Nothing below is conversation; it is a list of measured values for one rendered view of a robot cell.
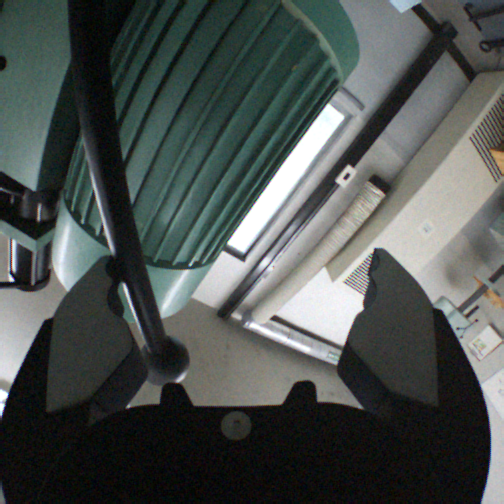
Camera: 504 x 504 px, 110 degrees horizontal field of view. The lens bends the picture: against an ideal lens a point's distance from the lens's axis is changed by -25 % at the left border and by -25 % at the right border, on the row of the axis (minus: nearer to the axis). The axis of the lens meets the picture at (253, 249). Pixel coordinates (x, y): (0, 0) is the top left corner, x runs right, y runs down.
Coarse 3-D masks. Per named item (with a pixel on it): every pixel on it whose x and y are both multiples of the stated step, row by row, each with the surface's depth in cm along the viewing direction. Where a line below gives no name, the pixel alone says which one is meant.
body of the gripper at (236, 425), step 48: (96, 432) 4; (144, 432) 4; (192, 432) 4; (240, 432) 4; (288, 432) 4; (336, 432) 4; (384, 432) 4; (48, 480) 3; (96, 480) 3; (144, 480) 3; (192, 480) 3; (240, 480) 3; (288, 480) 3; (336, 480) 3; (384, 480) 3; (432, 480) 3
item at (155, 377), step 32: (96, 0) 5; (96, 32) 6; (96, 64) 6; (96, 96) 7; (96, 128) 7; (96, 160) 8; (96, 192) 8; (128, 192) 9; (128, 224) 9; (128, 256) 10; (128, 288) 11; (160, 320) 13; (160, 352) 13; (160, 384) 13
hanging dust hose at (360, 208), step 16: (368, 192) 138; (384, 192) 135; (352, 208) 145; (368, 208) 141; (336, 224) 152; (352, 224) 146; (320, 240) 163; (336, 240) 153; (320, 256) 159; (304, 272) 167; (288, 288) 175; (272, 304) 182; (256, 320) 191
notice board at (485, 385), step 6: (498, 372) 156; (492, 378) 158; (498, 378) 153; (480, 384) 165; (486, 384) 160; (492, 384) 156; (498, 384) 151; (486, 390) 158; (492, 390) 153; (498, 390) 148; (486, 396) 155; (492, 396) 150; (498, 396) 145; (492, 402) 147; (498, 402) 143; (498, 408) 140; (498, 414) 137
